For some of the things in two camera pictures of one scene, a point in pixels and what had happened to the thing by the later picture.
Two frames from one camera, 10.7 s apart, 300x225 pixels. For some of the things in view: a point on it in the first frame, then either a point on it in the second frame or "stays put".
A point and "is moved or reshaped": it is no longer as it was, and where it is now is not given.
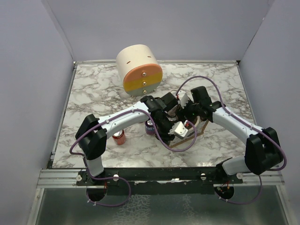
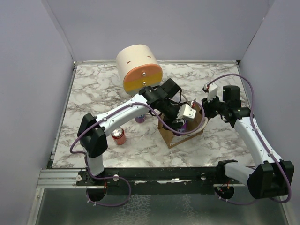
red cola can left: x=119 y=137 stays put
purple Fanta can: x=149 y=127 is moved or reshaped
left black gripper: x=167 y=137 → x=169 y=122
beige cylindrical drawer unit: x=138 y=66 stays put
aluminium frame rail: x=59 y=178 stays put
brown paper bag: x=172 y=114 is moved or reshaped
